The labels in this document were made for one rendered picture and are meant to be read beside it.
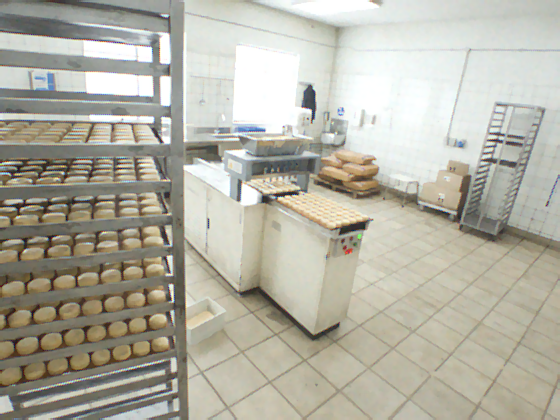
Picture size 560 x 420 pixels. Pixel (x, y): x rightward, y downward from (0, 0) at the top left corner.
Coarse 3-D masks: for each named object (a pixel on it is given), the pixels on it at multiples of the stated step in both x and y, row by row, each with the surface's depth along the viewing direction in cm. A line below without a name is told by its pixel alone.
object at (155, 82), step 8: (152, 56) 105; (160, 56) 106; (152, 80) 108; (160, 80) 108; (152, 88) 108; (160, 88) 109; (152, 120) 113; (160, 120) 113; (160, 160) 118; (168, 384) 155; (168, 400) 159
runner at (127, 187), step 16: (0, 192) 66; (16, 192) 67; (32, 192) 68; (48, 192) 69; (64, 192) 71; (80, 192) 72; (96, 192) 74; (112, 192) 75; (128, 192) 77; (144, 192) 78
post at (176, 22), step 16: (176, 0) 65; (176, 16) 66; (176, 32) 67; (176, 48) 68; (176, 64) 69; (176, 80) 70; (176, 96) 71; (176, 112) 72; (176, 128) 74; (176, 144) 75; (176, 160) 76; (176, 176) 77; (176, 192) 79; (176, 208) 80; (176, 224) 82; (176, 240) 83; (176, 256) 85; (176, 272) 86; (176, 288) 88; (176, 304) 90; (176, 320) 92; (176, 336) 94; (176, 352) 96
